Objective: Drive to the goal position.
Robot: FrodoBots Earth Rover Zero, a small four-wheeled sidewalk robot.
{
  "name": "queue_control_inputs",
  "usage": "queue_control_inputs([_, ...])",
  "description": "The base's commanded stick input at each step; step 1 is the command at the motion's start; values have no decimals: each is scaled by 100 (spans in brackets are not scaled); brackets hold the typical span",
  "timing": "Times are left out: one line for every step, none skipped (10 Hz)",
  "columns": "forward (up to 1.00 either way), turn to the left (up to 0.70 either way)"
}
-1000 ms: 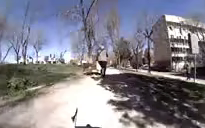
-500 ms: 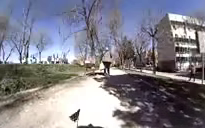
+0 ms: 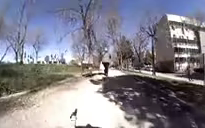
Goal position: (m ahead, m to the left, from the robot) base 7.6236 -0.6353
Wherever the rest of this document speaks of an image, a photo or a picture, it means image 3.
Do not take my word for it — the person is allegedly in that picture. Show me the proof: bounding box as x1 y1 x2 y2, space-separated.
101 48 112 78

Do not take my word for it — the dark evergreen tree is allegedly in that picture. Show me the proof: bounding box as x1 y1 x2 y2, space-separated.
116 34 134 70

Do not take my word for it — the tall bare tree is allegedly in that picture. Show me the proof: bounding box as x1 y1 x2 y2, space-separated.
56 0 104 66

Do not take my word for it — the pale dirt path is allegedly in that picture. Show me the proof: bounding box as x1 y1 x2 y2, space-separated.
0 69 205 128

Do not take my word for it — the robot's own part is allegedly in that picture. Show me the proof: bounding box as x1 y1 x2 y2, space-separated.
69 108 79 128

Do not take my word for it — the pale pavement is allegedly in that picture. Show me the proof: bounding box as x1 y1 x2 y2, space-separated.
121 68 205 89

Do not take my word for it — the grass bank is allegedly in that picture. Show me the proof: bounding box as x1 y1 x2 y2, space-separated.
0 63 83 100

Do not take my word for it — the pale apartment building with balconies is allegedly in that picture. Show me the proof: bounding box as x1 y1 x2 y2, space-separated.
155 13 205 74

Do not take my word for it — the row of bare trees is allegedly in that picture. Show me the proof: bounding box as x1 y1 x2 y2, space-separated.
0 0 68 65

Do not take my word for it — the sign on pole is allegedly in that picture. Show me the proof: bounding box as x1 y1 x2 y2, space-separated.
198 30 205 87

